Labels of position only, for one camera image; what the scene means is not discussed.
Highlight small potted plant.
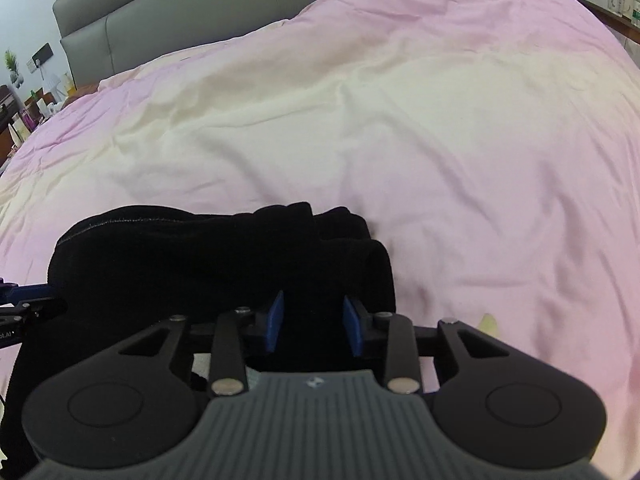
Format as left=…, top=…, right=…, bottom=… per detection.
left=3, top=49, right=22, bottom=87

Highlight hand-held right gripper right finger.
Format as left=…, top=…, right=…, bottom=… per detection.
left=342, top=296, right=522, bottom=395

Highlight black wall socket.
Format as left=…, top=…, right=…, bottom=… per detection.
left=27, top=42, right=54, bottom=69

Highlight dark brown cabinet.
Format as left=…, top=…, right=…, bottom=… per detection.
left=0, top=85, right=16, bottom=158

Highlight wooden nightstand with clutter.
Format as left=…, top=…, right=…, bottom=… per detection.
left=9, top=72, right=77, bottom=145

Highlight grey padded headboard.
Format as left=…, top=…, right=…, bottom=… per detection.
left=52, top=0, right=571, bottom=92

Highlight pink floral quilt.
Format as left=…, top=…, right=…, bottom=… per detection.
left=0, top=0, right=640, bottom=466

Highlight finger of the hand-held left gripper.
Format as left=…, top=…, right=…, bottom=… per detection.
left=0, top=278, right=69, bottom=322

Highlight black pants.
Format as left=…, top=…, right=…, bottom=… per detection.
left=0, top=202, right=397, bottom=480

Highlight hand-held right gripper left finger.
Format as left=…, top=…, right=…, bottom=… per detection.
left=117, top=290, right=286, bottom=397

